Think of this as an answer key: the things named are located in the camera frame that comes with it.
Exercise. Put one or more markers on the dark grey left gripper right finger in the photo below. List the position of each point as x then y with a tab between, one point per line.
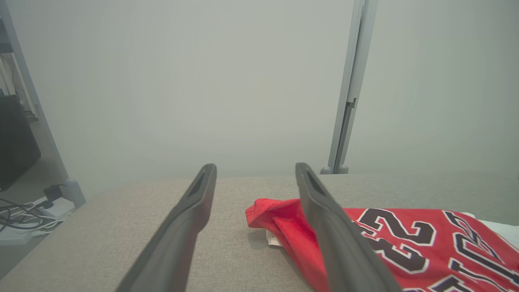
348	259

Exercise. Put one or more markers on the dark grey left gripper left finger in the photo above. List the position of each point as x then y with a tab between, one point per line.
170	251

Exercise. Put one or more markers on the red basketball jersey with number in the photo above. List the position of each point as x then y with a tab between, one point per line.
438	251

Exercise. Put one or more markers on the white power strip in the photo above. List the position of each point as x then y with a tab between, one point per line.
61	207

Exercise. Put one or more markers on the black power adapter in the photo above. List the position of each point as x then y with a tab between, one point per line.
53	192

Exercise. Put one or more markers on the flat white board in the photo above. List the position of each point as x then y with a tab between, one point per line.
14	237

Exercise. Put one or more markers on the black box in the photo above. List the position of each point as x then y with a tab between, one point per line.
16	142

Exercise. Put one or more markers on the shelf with books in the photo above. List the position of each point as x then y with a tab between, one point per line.
16	81

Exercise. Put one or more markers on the grey double partition post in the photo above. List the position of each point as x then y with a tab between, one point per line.
352	81

